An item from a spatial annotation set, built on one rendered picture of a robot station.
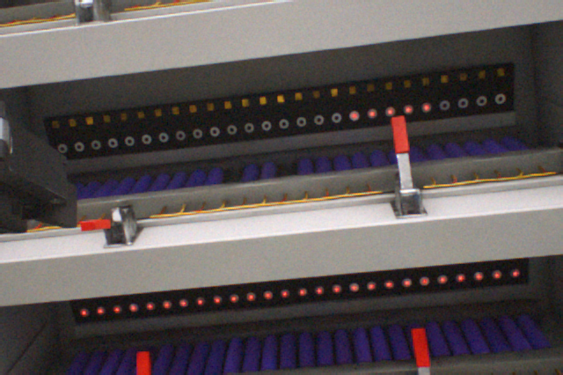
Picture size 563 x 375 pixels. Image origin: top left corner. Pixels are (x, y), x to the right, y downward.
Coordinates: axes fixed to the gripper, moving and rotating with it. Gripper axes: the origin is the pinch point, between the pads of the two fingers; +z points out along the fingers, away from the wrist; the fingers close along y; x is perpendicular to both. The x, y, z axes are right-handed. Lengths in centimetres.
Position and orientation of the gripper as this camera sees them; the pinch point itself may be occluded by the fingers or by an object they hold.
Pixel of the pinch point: (21, 202)
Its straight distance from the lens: 40.9
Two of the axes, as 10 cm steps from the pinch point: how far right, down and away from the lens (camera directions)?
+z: 1.0, 1.8, 9.8
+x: -0.9, -9.8, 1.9
